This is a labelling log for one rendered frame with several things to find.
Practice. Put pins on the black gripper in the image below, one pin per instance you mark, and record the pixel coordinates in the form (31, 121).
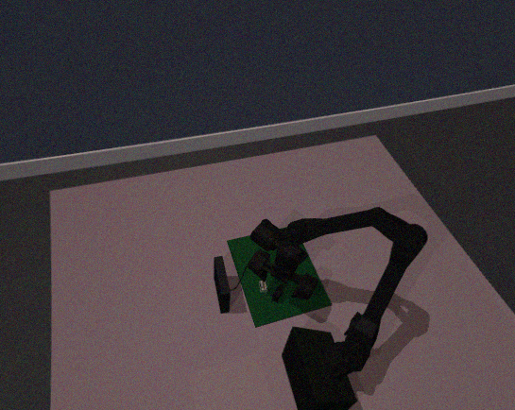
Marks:
(260, 265)

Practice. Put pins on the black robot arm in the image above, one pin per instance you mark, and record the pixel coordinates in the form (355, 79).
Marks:
(343, 358)

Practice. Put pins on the green circuit board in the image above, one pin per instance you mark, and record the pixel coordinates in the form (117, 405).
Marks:
(259, 294)

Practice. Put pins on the black cable with plug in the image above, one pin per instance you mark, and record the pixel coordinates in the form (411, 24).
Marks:
(276, 294)

